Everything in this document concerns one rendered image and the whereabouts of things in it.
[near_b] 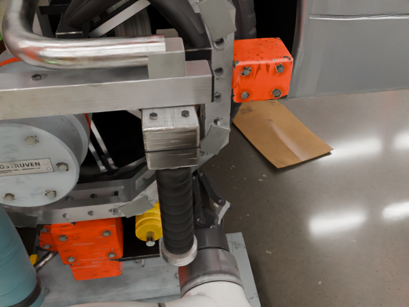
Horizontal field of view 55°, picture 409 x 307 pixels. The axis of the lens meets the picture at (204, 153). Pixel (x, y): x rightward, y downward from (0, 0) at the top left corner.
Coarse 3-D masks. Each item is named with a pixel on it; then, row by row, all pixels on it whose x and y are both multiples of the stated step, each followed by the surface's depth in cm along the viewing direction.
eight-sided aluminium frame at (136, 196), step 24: (192, 0) 48; (216, 0) 49; (216, 24) 51; (216, 48) 53; (216, 72) 57; (216, 96) 60; (216, 120) 63; (216, 144) 64; (144, 168) 73; (192, 168) 67; (72, 192) 73; (96, 192) 74; (120, 192) 74; (144, 192) 70; (24, 216) 69; (48, 216) 70; (72, 216) 71; (96, 216) 72; (120, 216) 73
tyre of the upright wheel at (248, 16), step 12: (240, 0) 58; (252, 0) 59; (240, 12) 59; (252, 12) 60; (240, 24) 60; (252, 24) 61; (240, 36) 62; (252, 36) 62; (96, 180) 78; (108, 180) 78
